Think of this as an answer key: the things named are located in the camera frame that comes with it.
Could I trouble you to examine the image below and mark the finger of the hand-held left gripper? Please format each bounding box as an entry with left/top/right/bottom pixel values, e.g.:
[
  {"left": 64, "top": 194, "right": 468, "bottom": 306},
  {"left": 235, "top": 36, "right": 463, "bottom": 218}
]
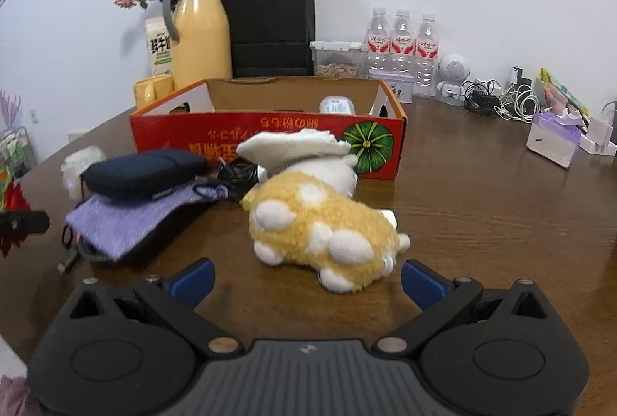
[{"left": 0, "top": 211, "right": 50, "bottom": 236}]

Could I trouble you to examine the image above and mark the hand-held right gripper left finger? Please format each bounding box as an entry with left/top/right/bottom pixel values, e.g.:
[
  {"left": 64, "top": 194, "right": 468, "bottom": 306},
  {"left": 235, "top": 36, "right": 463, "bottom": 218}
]
[{"left": 67, "top": 258, "right": 244, "bottom": 354}]

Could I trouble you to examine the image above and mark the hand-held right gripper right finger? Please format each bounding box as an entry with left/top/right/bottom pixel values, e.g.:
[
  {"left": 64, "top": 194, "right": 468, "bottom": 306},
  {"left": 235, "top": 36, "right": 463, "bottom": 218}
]
[{"left": 376, "top": 259, "right": 550, "bottom": 354}]

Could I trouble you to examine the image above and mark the black braided usb cable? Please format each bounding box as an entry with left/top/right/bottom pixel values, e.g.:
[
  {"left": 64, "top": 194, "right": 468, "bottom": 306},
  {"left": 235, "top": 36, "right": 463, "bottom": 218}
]
[{"left": 57, "top": 225, "right": 104, "bottom": 274}]

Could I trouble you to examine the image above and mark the iridescent white plastic bag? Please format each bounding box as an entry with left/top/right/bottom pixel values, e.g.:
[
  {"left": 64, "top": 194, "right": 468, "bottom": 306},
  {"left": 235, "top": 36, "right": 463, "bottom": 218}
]
[{"left": 60, "top": 146, "right": 107, "bottom": 201}]

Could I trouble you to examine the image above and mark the purple fabric pouch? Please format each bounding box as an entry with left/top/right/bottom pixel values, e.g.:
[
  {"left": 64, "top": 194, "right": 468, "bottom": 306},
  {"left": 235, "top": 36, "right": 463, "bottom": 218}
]
[{"left": 64, "top": 182, "right": 229, "bottom": 262}]

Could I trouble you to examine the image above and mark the thin black cable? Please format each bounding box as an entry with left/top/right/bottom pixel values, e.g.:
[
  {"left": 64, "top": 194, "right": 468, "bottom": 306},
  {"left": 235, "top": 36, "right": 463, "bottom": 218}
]
[{"left": 212, "top": 158, "right": 261, "bottom": 202}]

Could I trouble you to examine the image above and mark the navy zip case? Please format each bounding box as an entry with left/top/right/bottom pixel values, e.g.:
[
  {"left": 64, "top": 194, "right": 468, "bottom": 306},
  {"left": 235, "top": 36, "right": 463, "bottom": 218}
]
[{"left": 79, "top": 149, "right": 209, "bottom": 205}]

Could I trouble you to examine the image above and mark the yellow white plush toy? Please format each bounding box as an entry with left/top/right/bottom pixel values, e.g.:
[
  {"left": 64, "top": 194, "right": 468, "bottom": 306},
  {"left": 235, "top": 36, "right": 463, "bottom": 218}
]
[{"left": 236, "top": 129, "right": 411, "bottom": 294}]

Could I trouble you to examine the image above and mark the red cardboard box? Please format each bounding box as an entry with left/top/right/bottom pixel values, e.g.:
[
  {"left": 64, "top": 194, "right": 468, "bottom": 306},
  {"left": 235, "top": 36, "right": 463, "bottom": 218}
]
[{"left": 129, "top": 77, "right": 408, "bottom": 180}]

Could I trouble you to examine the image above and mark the white ribbed cap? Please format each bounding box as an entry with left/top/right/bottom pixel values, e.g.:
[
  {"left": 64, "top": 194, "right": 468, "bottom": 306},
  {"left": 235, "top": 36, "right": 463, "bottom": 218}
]
[{"left": 319, "top": 96, "right": 356, "bottom": 116}]

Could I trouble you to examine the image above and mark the red frilly object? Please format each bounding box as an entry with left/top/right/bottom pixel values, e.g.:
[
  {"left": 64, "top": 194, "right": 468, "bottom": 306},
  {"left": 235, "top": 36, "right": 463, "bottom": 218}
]
[{"left": 0, "top": 182, "right": 30, "bottom": 257}]

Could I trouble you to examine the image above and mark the purple plant decoration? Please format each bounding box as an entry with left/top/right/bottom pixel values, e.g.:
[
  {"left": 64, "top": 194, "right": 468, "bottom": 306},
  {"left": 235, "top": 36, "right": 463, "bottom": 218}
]
[{"left": 0, "top": 90, "right": 23, "bottom": 132}]

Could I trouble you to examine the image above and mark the mauve cloth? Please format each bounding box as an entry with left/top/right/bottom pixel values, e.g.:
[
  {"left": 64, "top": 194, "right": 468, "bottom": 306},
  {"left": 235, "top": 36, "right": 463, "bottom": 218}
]
[{"left": 0, "top": 375, "right": 42, "bottom": 416}]

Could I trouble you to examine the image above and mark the yellow mug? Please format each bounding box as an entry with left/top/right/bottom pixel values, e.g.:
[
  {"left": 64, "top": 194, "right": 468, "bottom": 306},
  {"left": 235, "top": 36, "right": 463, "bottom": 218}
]
[{"left": 134, "top": 74, "right": 175, "bottom": 110}]

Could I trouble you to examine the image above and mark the purple tissue pack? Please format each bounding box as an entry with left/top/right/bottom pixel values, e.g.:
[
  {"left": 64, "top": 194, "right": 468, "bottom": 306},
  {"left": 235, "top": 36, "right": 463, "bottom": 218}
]
[{"left": 525, "top": 110, "right": 584, "bottom": 169}]

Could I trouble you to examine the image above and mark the pale printed tin box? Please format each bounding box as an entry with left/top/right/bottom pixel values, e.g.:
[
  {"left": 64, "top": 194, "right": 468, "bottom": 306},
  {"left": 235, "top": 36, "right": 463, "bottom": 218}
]
[{"left": 369, "top": 69, "right": 415, "bottom": 104}]

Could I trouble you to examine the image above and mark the white milk carton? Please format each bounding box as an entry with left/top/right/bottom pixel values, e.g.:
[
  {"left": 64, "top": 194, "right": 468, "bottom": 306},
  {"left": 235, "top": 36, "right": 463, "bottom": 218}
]
[{"left": 145, "top": 15, "right": 174, "bottom": 78}]

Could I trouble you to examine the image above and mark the clear seed container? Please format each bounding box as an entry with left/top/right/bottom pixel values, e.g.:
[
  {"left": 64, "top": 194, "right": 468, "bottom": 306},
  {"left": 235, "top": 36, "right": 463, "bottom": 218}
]
[{"left": 310, "top": 41, "right": 368, "bottom": 80}]

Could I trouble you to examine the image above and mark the white charger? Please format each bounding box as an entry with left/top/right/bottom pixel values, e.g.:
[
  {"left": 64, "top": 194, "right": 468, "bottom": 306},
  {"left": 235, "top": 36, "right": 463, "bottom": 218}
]
[{"left": 578, "top": 100, "right": 617, "bottom": 156}]

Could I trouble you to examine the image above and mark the clear water bottle red label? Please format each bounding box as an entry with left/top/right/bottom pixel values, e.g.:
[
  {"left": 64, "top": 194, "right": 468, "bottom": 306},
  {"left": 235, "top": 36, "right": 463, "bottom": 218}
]
[
  {"left": 365, "top": 7, "right": 392, "bottom": 74},
  {"left": 413, "top": 13, "right": 440, "bottom": 98},
  {"left": 389, "top": 9, "right": 415, "bottom": 76}
]

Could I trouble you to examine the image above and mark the colourful snack packet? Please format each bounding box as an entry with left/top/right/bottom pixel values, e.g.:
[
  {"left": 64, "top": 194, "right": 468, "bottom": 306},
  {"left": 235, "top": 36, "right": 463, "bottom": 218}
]
[{"left": 539, "top": 68, "right": 590, "bottom": 118}]

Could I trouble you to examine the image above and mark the yellow thermos jug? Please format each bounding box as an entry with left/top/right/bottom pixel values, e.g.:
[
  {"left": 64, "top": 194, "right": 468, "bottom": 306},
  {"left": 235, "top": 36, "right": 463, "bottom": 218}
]
[{"left": 162, "top": 0, "right": 233, "bottom": 91}]

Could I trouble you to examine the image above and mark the black paper bag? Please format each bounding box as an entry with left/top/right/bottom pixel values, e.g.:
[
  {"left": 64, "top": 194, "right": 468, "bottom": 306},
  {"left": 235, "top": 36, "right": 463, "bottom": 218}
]
[{"left": 214, "top": 0, "right": 316, "bottom": 79}]

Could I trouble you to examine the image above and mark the metal wire rack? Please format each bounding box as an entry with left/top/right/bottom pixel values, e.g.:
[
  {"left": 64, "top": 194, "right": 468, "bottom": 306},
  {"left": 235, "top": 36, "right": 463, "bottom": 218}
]
[{"left": 0, "top": 127, "right": 38, "bottom": 185}]

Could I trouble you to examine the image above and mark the white cable tangle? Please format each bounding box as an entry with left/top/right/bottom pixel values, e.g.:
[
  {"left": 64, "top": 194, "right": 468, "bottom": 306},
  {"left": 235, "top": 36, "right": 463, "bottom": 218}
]
[{"left": 496, "top": 85, "right": 541, "bottom": 123}]

